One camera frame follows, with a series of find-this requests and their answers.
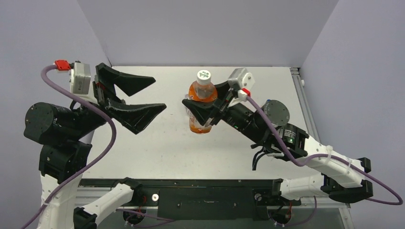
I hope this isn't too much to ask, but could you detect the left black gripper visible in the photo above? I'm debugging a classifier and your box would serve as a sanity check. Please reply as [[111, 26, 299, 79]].
[[68, 62, 167, 138]]

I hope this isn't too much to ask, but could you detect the slim orange drink bottle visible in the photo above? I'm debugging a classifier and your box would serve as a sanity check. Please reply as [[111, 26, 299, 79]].
[[187, 70, 218, 134]]

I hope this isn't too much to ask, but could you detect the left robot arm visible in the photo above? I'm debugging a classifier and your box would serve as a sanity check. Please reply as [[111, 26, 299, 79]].
[[23, 60, 166, 229]]

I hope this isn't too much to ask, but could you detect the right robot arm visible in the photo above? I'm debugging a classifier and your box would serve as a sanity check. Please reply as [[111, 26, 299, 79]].
[[182, 83, 373, 204]]

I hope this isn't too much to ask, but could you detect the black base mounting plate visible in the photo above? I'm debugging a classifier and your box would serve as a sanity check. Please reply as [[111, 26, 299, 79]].
[[79, 178, 302, 222]]

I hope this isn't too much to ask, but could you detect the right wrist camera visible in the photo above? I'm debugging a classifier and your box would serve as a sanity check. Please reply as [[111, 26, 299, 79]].
[[227, 67, 255, 107]]

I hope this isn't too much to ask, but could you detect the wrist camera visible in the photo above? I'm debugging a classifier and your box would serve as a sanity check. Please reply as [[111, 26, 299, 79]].
[[54, 60, 96, 103], [227, 67, 255, 107]]

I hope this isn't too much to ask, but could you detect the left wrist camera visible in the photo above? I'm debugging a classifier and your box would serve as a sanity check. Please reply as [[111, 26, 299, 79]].
[[54, 60, 96, 103]]

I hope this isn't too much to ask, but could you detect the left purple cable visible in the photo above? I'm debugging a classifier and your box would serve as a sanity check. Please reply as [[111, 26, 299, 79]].
[[21, 64, 174, 229]]

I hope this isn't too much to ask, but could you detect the purple cable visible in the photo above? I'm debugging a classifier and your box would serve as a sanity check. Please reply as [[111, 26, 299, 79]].
[[21, 64, 174, 229], [246, 94, 404, 228]]

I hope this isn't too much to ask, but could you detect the aluminium frame rail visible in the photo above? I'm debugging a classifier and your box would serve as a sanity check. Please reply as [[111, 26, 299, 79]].
[[290, 67, 320, 142]]

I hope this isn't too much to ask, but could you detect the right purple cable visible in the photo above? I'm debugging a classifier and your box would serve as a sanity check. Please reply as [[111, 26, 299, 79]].
[[246, 94, 404, 228]]

